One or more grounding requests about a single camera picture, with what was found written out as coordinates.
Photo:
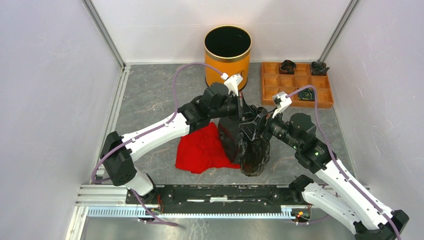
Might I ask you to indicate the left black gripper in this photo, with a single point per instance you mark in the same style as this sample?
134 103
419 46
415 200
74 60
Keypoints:
236 100

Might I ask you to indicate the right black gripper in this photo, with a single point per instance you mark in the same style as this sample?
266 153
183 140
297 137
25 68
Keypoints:
250 128

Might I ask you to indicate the black trash bag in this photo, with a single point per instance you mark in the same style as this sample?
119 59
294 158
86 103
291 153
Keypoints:
251 155

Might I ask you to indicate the orange trash bin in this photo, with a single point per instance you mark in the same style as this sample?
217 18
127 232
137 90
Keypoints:
227 48

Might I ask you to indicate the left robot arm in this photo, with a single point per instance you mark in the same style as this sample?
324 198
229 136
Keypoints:
119 152

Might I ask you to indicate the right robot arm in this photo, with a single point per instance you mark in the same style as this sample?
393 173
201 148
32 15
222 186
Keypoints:
354 206

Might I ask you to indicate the orange compartment tray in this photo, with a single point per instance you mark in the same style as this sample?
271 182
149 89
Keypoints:
273 82

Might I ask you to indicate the red cloth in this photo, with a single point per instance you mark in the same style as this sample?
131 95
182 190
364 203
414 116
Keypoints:
202 150

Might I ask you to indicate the rolled bag front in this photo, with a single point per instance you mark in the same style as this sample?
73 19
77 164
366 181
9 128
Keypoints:
307 94

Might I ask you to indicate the rolled bag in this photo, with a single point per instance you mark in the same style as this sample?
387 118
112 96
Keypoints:
287 67
318 68
307 94

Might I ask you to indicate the rolled bag back left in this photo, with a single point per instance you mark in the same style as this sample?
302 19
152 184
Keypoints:
287 67

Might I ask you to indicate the rolled bag back right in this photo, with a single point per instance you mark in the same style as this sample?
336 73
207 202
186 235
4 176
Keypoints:
318 68

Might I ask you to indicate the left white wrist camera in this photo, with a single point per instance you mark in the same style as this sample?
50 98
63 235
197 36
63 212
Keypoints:
232 83

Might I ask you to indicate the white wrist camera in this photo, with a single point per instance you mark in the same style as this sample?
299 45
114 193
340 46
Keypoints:
282 101
232 83

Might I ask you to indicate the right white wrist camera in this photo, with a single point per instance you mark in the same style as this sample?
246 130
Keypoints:
282 101

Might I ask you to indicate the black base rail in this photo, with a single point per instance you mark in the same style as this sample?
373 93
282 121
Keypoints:
225 201

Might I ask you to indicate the right aluminium corner post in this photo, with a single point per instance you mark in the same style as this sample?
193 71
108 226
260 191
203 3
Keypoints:
343 21

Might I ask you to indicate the aluminium corner post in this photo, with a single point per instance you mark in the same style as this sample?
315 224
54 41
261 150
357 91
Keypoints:
100 25
343 21

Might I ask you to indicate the left aluminium corner post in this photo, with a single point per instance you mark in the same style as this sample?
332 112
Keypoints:
100 25

